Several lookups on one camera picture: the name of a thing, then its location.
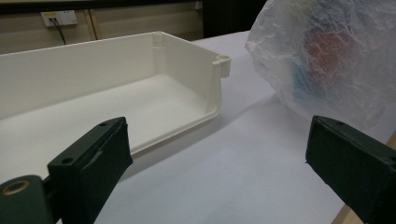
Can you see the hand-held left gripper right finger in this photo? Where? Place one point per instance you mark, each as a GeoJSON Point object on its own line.
{"type": "Point", "coordinates": [351, 161]}

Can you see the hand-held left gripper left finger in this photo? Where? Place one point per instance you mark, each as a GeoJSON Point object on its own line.
{"type": "Point", "coordinates": [93, 161]}

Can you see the translucent plastic bag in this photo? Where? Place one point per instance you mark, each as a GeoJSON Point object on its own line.
{"type": "Point", "coordinates": [358, 90]}

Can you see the white plastic tray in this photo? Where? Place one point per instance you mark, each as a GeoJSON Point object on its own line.
{"type": "Point", "coordinates": [149, 102]}

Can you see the blue snack pouch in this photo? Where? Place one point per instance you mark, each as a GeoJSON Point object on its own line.
{"type": "Point", "coordinates": [323, 53]}

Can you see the white wall socket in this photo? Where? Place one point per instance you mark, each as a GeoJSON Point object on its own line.
{"type": "Point", "coordinates": [63, 17]}

